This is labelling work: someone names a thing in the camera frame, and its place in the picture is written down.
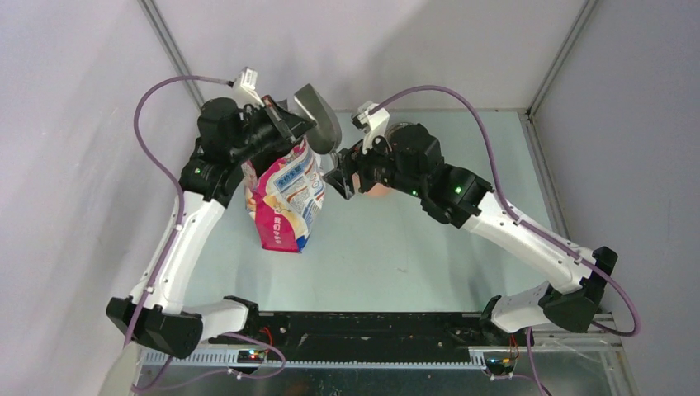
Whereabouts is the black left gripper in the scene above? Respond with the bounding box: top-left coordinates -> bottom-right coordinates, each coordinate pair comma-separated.
229,95 -> 316,164

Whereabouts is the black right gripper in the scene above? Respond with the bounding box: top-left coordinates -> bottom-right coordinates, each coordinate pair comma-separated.
324,124 -> 425,199

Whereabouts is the metal food scoop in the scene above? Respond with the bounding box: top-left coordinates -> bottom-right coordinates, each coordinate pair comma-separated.
294,83 -> 348,182

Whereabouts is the pet food bag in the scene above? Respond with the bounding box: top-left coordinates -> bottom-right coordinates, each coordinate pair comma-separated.
242,139 -> 325,253

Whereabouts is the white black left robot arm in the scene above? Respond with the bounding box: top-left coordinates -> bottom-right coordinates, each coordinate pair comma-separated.
106,96 -> 317,359

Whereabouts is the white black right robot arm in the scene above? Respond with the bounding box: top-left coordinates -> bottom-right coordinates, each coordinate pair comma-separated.
324,123 -> 617,345

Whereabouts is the pink double bowl stand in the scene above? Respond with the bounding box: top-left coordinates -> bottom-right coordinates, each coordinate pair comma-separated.
360,122 -> 433,197

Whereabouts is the left circuit board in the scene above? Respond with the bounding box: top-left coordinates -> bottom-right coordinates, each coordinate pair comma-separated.
236,349 -> 267,365

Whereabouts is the circuit board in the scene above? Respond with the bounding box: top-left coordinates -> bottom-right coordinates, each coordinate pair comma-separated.
236,349 -> 267,365
483,357 -> 519,380

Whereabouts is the right circuit board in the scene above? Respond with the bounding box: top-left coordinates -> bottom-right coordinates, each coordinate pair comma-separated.
483,357 -> 519,380

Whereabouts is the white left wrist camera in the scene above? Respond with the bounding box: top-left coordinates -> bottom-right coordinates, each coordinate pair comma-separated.
231,67 -> 263,108

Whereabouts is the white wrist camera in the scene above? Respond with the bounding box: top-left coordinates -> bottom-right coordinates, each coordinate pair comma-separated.
352,101 -> 390,154
231,67 -> 263,108

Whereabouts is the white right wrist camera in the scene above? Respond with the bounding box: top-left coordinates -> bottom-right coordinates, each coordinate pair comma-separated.
352,101 -> 390,154

